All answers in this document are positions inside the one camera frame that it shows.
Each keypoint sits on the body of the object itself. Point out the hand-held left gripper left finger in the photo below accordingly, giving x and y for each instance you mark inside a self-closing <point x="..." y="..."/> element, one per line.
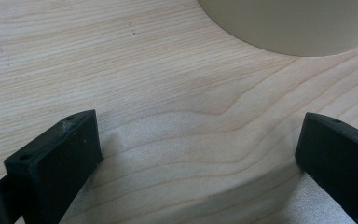
<point x="54" y="165"/>

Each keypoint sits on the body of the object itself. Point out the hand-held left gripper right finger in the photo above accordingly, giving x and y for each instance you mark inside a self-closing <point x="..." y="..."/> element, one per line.
<point x="338" y="158"/>

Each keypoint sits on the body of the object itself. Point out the beige round container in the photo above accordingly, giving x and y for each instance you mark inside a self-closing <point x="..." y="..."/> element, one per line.
<point x="295" y="25"/>

